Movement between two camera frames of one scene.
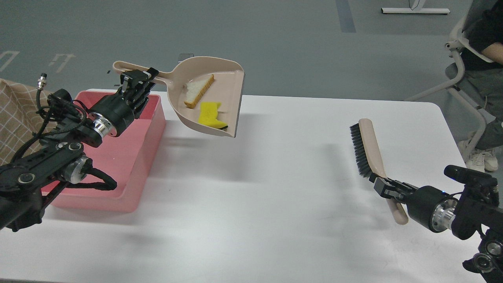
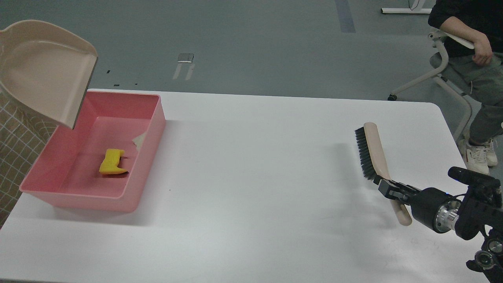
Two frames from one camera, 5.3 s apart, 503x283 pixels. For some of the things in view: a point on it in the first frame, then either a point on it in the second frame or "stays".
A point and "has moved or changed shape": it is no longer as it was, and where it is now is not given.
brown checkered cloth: x=19 y=120 stays
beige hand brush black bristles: x=368 y=158 has moved or changed shape
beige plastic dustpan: x=225 y=89 to x=46 y=68
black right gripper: x=428 y=205 stays
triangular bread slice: x=196 y=89 to x=138 y=140
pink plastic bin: x=127 y=158 stays
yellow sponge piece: x=208 y=113 to x=109 y=165
